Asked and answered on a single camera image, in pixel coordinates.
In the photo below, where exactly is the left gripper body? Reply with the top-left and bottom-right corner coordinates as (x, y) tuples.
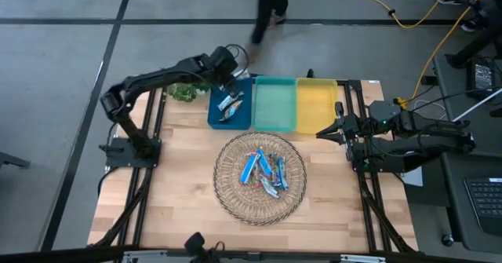
(209, 46), (240, 79)

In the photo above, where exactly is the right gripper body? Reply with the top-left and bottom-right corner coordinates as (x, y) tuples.
(336, 112), (368, 147)

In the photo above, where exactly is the white green granola bar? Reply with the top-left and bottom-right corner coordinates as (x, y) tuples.
(258, 174), (281, 199)
(217, 91), (246, 112)

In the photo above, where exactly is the orange print granola bar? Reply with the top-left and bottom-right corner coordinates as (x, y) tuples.
(219, 100), (244, 122)

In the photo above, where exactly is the blue green granola bar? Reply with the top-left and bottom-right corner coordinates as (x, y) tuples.
(270, 152), (280, 186)
(276, 155), (290, 191)

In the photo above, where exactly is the red green granola bar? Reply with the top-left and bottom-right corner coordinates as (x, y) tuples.
(250, 169), (264, 188)

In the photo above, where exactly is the yellow plastic bin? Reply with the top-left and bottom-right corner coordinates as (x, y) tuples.
(295, 77), (340, 135)

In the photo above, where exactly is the dark blue plastic bin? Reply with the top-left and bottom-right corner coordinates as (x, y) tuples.
(207, 77), (254, 131)

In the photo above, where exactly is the green potted plant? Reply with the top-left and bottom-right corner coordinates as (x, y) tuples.
(166, 81), (213, 104)

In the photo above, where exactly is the teal plastic bin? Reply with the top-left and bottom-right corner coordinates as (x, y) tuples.
(252, 75), (298, 133)

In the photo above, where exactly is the round woven straw placemat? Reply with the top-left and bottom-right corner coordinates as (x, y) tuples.
(213, 131), (307, 227)

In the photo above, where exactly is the dark grey desk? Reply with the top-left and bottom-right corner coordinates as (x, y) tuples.
(432, 53), (502, 254)

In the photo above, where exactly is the black power adapter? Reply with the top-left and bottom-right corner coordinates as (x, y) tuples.
(467, 56), (497, 100)

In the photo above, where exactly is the black office chair base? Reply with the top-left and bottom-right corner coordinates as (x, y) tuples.
(445, 15), (502, 70)

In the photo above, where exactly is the black keyboard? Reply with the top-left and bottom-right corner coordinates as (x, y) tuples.
(463, 177), (502, 237)

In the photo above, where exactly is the black aluminium table frame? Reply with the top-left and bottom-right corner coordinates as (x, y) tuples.
(0, 78), (502, 263)

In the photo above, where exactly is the yellow extension cable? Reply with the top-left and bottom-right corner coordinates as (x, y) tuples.
(342, 0), (454, 31)
(395, 0), (502, 109)

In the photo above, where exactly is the white frame bracket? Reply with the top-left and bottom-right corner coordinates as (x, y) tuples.
(340, 254), (387, 263)

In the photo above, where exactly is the black table-level camera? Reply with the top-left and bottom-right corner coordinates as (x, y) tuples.
(184, 232), (227, 263)

